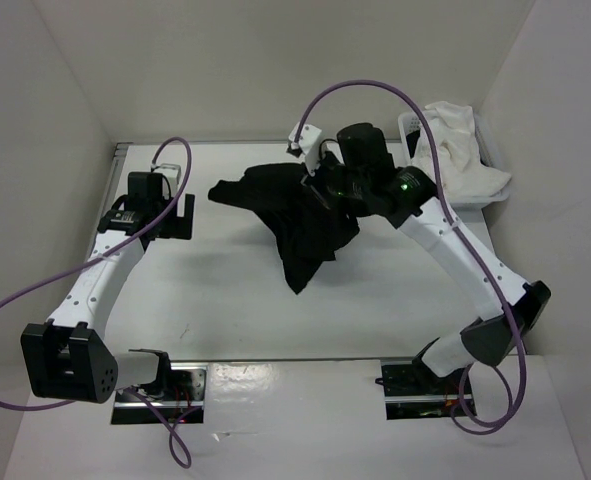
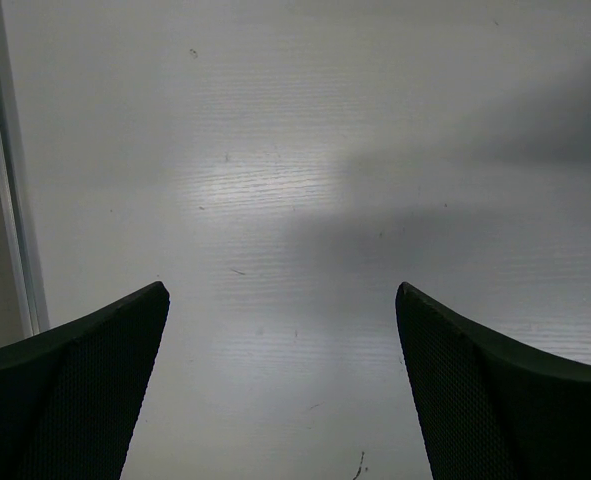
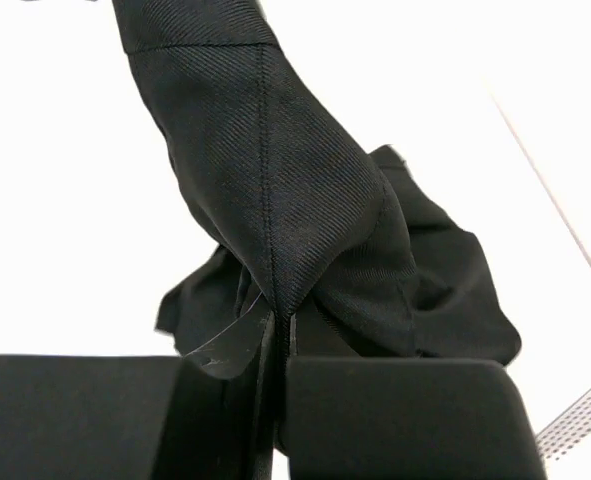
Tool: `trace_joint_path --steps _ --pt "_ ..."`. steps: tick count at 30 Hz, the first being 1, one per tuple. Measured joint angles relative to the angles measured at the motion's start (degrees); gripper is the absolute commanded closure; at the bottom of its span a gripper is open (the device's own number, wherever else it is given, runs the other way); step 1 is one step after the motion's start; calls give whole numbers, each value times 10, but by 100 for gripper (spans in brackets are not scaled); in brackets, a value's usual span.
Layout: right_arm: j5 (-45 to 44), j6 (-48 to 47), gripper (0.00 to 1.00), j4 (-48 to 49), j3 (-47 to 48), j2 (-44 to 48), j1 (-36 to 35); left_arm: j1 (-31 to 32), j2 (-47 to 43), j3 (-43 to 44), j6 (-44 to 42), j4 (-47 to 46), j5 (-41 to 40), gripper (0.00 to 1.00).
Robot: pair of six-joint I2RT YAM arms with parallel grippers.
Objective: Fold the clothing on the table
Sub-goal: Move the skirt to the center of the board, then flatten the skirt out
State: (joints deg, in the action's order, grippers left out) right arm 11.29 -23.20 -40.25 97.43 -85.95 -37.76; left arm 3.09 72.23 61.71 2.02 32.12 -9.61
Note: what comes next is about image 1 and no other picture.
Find black pleated skirt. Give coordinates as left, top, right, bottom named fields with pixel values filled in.
left=208, top=163, right=360, bottom=294

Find aluminium table edge rail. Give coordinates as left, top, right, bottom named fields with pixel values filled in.
left=84, top=142, right=131, bottom=261

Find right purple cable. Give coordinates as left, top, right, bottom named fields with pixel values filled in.
left=297, top=79, right=529, bottom=436

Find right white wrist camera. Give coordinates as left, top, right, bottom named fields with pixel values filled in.
left=286, top=122, right=323, bottom=176

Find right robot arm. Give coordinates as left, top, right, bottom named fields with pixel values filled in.
left=289, top=123, right=551, bottom=393

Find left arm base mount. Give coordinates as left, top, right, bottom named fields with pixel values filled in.
left=110, top=361, right=208, bottom=425

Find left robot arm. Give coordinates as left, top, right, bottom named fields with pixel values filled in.
left=20, top=164, right=195, bottom=403

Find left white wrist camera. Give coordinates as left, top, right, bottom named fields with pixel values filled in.
left=151, top=163, right=182, bottom=197

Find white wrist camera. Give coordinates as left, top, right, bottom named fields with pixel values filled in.
left=286, top=122, right=323, bottom=176
left=151, top=163, right=182, bottom=197

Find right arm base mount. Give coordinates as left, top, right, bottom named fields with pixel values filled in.
left=375, top=359, right=465, bottom=421

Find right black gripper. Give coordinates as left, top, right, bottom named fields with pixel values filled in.
left=297, top=146, right=367, bottom=209

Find white plastic basket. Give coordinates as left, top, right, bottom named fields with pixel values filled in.
left=397, top=112, right=511, bottom=210

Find white skirt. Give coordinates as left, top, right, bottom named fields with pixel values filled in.
left=423, top=101, right=511, bottom=202

